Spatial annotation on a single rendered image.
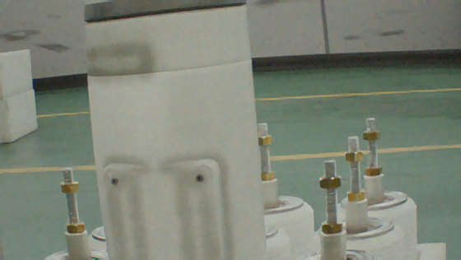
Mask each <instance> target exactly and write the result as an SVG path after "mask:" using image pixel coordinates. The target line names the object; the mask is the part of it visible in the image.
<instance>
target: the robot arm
mask: <svg viewBox="0 0 461 260"><path fill-rule="evenodd" d="M82 3H83V7H84V11H83V12H84V19H85V22H88V23H86V24H85V30H86V33H85V37H86V57H87V62H86V65H87V72H88V90H89V97H90V112H91V126H92V134H93V142H94V154H95V167H96V173H97V178H98V187H99V194H100V208H101V215H102V220H103V223H104V231H105V244H106V248H107V251H108V257H109V260H268V251H267V242H266V235H265V226H264V217H263V216H264V207H263V189H262V180H261V169H260V159H259V149H258V130H257V121H256V110H255V100H254V82H253V71H252V62H251V49H250V39H249V22H248V12H247V7H246V6H243V4H246V3H247V2H246V0H82Z"/></svg>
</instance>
